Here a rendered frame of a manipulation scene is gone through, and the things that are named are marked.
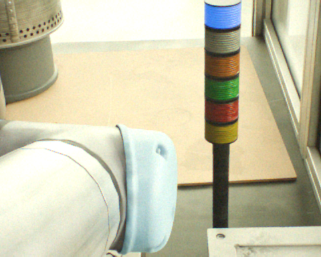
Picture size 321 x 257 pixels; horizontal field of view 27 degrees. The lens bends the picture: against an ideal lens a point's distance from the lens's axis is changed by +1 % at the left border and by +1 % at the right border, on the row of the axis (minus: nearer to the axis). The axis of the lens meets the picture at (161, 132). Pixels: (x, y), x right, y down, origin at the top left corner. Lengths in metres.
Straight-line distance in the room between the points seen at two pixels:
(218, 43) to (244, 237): 0.24
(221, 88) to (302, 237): 0.21
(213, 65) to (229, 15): 0.07
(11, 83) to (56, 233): 1.22
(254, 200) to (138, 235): 0.79
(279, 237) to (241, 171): 0.40
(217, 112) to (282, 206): 0.34
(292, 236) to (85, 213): 0.56
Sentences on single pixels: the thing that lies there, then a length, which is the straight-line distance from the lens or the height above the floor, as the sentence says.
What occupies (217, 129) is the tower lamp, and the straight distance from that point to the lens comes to 0.88.
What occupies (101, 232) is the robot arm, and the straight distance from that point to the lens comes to 0.33.
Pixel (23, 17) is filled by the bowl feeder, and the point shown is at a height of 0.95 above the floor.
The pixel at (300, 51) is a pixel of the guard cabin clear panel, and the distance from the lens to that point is 1.40.
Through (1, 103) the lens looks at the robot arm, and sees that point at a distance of 0.56.
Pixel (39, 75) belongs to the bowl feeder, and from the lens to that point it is 1.52.
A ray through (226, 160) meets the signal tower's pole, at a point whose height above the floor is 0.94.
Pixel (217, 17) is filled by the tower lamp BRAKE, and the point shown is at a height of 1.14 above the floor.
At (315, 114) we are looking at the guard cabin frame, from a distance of 1.21.
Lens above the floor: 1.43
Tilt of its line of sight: 30 degrees down
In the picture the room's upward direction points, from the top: 2 degrees counter-clockwise
